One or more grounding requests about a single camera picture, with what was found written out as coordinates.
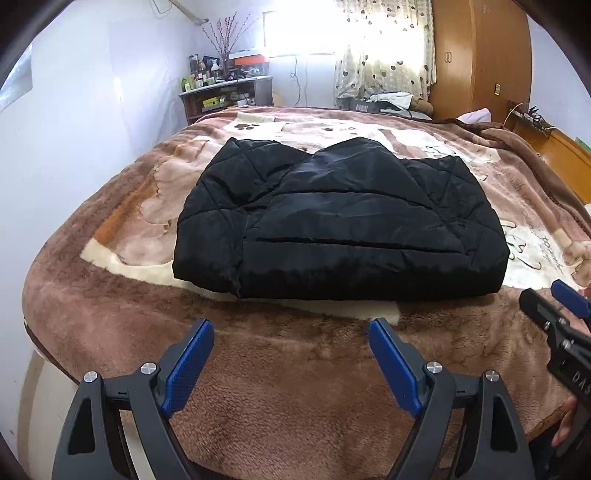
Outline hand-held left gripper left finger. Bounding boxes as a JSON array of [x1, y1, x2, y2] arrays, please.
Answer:
[[51, 318, 216, 480]]

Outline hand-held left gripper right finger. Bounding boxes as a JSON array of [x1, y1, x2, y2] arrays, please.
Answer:
[[368, 318, 536, 480]]

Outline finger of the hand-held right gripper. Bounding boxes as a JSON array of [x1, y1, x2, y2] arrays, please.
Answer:
[[519, 288, 576, 345], [551, 279, 591, 334]]

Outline black quilted jacket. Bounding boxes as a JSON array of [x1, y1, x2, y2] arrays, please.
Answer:
[[172, 136, 511, 302]]

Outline person's right hand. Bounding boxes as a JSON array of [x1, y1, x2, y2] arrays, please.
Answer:
[[553, 397, 579, 447]]

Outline printed plush blanket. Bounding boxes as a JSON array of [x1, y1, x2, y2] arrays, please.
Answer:
[[21, 105, 591, 480]]

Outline wooden headboard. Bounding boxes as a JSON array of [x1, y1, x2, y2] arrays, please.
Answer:
[[514, 115, 591, 205]]

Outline beige bed base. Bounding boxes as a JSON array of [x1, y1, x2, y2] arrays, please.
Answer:
[[16, 346, 75, 467]]

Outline pale pink pillow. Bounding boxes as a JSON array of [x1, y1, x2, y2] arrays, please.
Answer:
[[459, 108, 493, 125]]

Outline wooden wardrobe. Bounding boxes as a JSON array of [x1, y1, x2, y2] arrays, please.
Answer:
[[429, 0, 533, 124]]

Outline black box with clutter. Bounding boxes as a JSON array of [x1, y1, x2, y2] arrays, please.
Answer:
[[348, 91, 417, 114]]

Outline cluttered shelf unit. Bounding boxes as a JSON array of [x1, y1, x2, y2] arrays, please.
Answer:
[[178, 76, 259, 126]]

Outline heart patterned curtain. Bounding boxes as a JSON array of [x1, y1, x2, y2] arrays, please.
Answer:
[[334, 0, 437, 110]]

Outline orange storage box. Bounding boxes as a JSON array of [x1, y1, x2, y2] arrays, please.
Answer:
[[228, 51, 269, 66]]

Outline dried flower branches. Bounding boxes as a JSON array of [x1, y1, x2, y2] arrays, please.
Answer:
[[200, 13, 260, 71]]

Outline bright window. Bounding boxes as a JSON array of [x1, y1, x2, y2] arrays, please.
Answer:
[[262, 0, 352, 57]]

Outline white charging cable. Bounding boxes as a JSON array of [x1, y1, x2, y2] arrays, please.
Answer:
[[503, 102, 531, 126]]

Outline hanging dark cable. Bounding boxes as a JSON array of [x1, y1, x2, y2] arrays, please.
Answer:
[[290, 56, 311, 105]]

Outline wall air conditioner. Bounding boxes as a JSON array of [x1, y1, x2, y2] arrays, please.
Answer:
[[0, 44, 34, 112]]

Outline wrapped wall pipe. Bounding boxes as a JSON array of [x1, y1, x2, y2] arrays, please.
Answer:
[[154, 0, 207, 25]]

